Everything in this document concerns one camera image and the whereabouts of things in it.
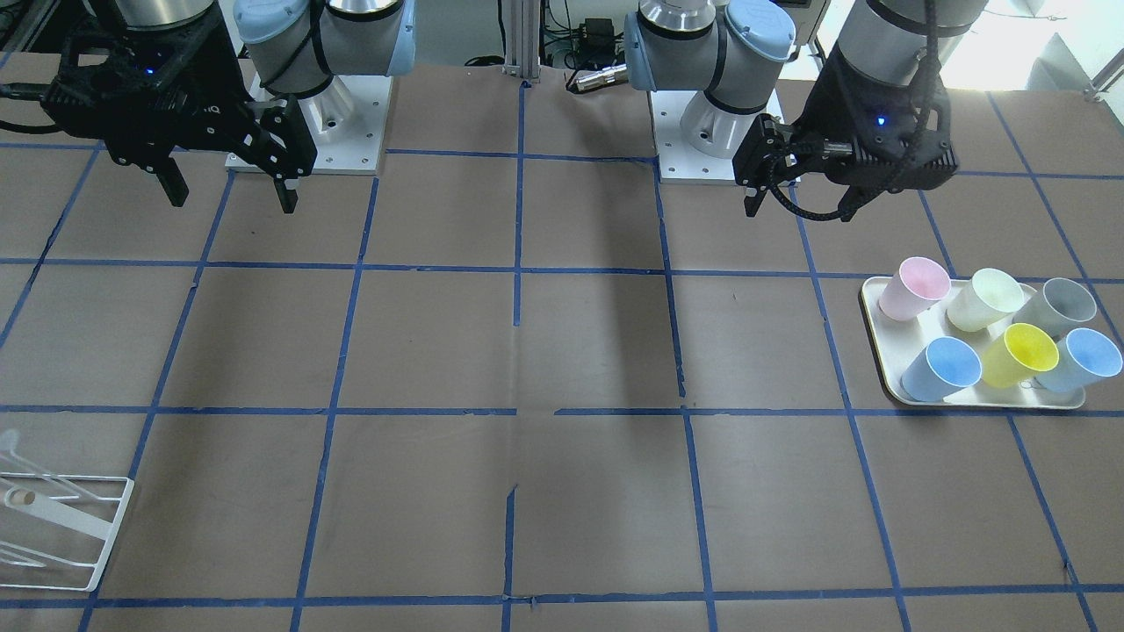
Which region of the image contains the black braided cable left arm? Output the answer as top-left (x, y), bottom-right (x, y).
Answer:
top-left (762, 0), bottom-right (945, 222)

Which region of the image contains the silver cylindrical connector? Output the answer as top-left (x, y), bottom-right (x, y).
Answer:
top-left (566, 63), bottom-right (629, 94)

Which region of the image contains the yellow cup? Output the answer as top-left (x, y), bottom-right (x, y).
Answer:
top-left (980, 323), bottom-right (1060, 389)

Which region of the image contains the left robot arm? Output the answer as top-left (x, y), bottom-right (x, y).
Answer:
top-left (623, 1), bottom-right (984, 222)

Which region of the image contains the grey cup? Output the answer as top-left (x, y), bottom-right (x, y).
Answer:
top-left (1012, 277), bottom-right (1099, 340)

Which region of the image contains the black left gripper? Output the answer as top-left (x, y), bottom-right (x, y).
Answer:
top-left (744, 44), bottom-right (959, 222)

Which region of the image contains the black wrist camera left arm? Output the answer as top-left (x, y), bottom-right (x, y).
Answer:
top-left (731, 111), bottom-right (799, 189)

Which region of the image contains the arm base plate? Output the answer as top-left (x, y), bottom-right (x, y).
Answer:
top-left (649, 90), bottom-right (759, 186)
top-left (299, 75), bottom-right (396, 177)

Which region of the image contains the blue cup front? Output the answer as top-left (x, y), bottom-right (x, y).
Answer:
top-left (900, 336), bottom-right (984, 403)
top-left (1035, 327), bottom-right (1123, 392)

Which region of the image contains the pink cup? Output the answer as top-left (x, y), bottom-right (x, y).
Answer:
top-left (876, 256), bottom-right (952, 320)

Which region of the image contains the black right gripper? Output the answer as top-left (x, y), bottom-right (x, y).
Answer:
top-left (40, 12), bottom-right (317, 213)

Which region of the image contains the aluminium frame post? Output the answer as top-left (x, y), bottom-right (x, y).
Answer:
top-left (499, 0), bottom-right (544, 85)

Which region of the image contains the white wire cup rack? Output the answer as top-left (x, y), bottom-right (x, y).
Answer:
top-left (1, 428), bottom-right (135, 593)

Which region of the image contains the cream cup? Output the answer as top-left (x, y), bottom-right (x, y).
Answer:
top-left (945, 268), bottom-right (1027, 333)

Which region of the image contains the cream plastic tray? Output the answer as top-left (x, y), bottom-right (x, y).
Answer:
top-left (860, 276), bottom-right (1085, 410)

